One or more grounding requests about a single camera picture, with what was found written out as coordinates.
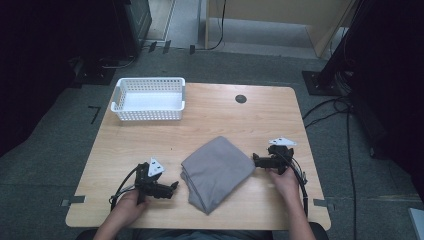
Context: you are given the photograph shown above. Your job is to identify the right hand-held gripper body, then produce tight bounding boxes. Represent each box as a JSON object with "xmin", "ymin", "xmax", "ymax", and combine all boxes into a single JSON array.
[{"xmin": 264, "ymin": 136, "xmax": 298, "ymax": 176}]

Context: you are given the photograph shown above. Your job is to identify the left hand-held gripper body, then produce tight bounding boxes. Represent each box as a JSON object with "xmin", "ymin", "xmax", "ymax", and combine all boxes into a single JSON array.
[{"xmin": 134, "ymin": 157, "xmax": 172, "ymax": 205}]

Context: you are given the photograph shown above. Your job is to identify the person's right hand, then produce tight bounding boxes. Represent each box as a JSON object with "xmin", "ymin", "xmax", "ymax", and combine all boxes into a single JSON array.
[{"xmin": 266, "ymin": 166, "xmax": 301, "ymax": 203}]

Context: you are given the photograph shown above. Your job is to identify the person's left hand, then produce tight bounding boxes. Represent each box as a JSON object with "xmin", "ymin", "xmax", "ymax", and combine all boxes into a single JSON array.
[{"xmin": 110, "ymin": 188, "xmax": 151, "ymax": 228}]

